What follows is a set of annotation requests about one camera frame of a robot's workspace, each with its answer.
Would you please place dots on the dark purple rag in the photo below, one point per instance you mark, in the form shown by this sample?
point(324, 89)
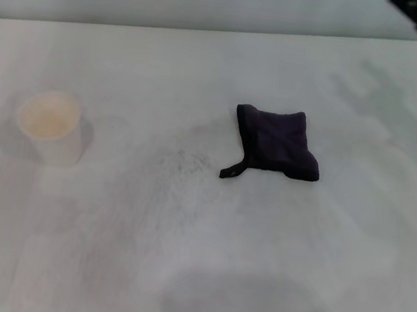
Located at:
point(278, 142)

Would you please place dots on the white paper cup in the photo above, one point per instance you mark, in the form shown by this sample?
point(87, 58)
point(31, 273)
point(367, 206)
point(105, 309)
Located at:
point(50, 125)

